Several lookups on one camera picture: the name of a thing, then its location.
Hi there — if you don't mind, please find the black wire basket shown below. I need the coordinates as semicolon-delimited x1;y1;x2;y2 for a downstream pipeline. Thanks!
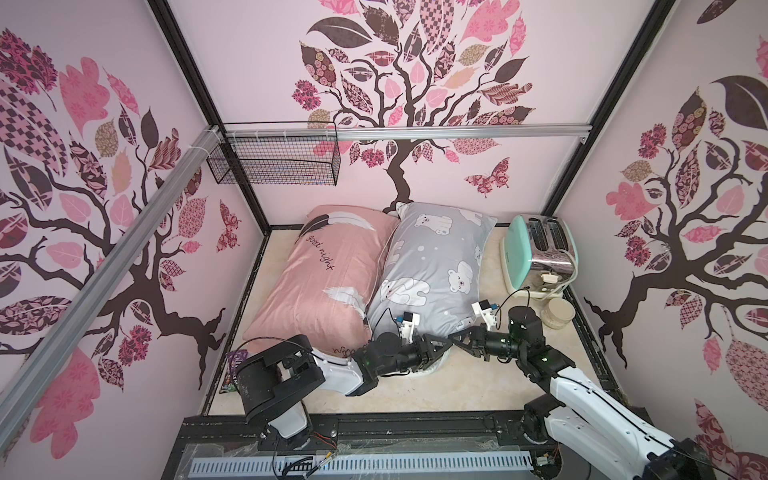
207;120;341;186

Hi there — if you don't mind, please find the purple candy packet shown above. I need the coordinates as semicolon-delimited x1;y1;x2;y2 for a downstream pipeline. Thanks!
219;349;248;394

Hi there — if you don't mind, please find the cream ceramic cup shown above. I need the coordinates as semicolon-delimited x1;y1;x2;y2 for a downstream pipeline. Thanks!
541;298;576;330

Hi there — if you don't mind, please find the white slotted cable duct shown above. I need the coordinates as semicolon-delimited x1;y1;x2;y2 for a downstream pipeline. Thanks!
187;451;533;479

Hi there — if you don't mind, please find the aluminium frame bar left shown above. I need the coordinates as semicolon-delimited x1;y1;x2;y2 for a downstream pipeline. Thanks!
1;125;221;449

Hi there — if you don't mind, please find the grey polar bear pillow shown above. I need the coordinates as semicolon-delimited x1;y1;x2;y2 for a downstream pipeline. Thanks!
368;202;497;337

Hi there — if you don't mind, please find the aluminium frame bar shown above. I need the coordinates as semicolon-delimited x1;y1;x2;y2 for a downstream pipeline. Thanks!
1;125;221;449
212;122;592;141

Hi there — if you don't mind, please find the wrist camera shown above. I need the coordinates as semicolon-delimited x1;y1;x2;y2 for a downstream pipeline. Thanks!
471;300;500;331
396;311;421;345

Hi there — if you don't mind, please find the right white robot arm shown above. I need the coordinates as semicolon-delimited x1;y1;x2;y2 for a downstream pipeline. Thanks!
449;306;718;479

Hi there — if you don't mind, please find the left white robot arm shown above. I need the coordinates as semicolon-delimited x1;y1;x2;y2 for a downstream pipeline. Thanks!
233;332;452;448

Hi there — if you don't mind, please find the aluminium frame bar back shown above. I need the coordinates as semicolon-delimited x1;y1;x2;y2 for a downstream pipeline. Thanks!
212;122;592;141

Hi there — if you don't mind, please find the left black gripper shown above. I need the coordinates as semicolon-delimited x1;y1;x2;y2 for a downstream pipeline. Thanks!
376;333;453;377

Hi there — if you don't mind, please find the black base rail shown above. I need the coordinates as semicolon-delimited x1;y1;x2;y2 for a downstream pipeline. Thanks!
161;409;661;480

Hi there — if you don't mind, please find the pink feather pillow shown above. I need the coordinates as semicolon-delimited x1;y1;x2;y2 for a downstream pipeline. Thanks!
242;205;400;358

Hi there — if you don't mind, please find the mint green chrome toaster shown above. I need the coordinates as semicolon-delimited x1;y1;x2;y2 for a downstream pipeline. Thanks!
500;214;579;300

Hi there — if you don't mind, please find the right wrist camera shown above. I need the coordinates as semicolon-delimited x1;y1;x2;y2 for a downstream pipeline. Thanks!
471;300;500;331

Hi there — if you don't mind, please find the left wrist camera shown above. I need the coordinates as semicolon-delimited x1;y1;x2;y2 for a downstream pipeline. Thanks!
396;311;421;345

